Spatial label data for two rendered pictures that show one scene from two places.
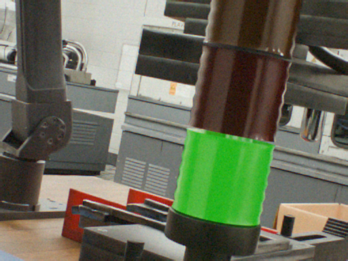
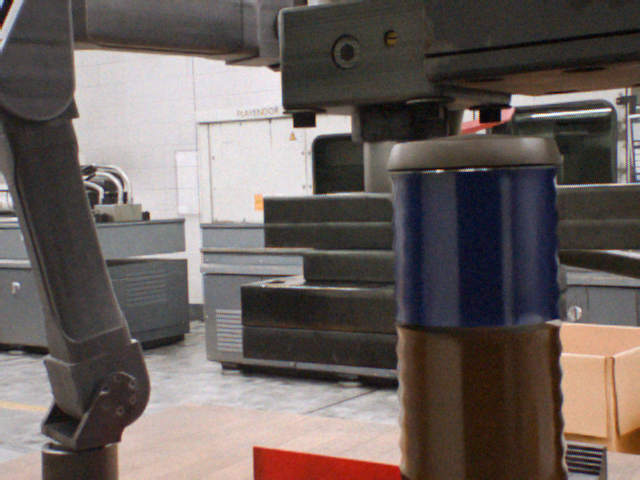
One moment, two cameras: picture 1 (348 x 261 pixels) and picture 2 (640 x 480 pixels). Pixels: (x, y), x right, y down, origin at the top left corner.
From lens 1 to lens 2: 0.12 m
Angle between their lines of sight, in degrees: 3
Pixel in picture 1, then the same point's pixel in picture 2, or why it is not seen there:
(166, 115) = (257, 240)
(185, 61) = (320, 330)
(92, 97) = (149, 236)
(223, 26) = (438, 455)
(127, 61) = (186, 174)
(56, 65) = (104, 295)
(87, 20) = (116, 128)
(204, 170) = not seen: outside the picture
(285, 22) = (546, 423)
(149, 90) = (227, 211)
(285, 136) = not seen: hidden behind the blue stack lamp
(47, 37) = (79, 257)
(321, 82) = not seen: hidden behind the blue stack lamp
